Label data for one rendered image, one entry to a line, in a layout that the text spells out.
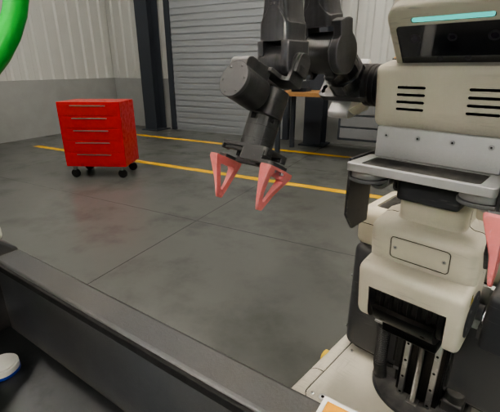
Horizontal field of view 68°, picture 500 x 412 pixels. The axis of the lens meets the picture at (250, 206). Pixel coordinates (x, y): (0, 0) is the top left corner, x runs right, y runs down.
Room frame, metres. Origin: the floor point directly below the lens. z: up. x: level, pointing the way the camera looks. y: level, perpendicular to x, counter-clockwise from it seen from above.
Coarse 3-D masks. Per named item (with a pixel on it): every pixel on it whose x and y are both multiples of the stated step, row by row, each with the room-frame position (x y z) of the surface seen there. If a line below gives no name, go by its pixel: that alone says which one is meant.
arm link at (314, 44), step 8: (320, 32) 0.78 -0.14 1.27; (328, 32) 0.76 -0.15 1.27; (312, 40) 0.76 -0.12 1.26; (320, 40) 0.75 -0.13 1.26; (328, 40) 0.73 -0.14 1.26; (312, 48) 0.75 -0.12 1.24; (320, 48) 0.74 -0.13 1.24; (312, 56) 0.75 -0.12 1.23; (320, 56) 0.74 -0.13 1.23; (312, 64) 0.76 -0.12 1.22; (320, 64) 0.74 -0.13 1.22; (328, 64) 0.73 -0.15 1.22; (312, 72) 0.78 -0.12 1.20; (320, 72) 0.76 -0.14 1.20; (328, 72) 0.75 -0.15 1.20
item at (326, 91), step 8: (360, 64) 0.82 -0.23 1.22; (368, 64) 0.85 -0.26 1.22; (352, 72) 0.80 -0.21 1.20; (360, 72) 0.81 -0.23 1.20; (328, 80) 0.84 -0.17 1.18; (336, 80) 0.81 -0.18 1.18; (344, 80) 0.81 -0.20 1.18; (352, 80) 0.80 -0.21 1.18; (328, 88) 0.87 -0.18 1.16; (336, 88) 0.82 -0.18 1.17; (344, 88) 0.81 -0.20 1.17; (352, 88) 0.81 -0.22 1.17; (320, 96) 0.88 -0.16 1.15; (328, 96) 0.86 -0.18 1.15; (336, 96) 0.84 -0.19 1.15; (344, 96) 0.83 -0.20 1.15; (352, 96) 0.82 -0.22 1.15
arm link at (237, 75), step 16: (240, 64) 0.60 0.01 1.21; (256, 64) 0.61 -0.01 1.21; (304, 64) 0.65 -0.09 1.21; (224, 80) 0.61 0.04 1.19; (240, 80) 0.58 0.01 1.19; (256, 80) 0.59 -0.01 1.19; (272, 80) 0.66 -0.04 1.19; (288, 80) 0.63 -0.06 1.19; (240, 96) 0.58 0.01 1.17; (256, 96) 0.60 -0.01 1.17
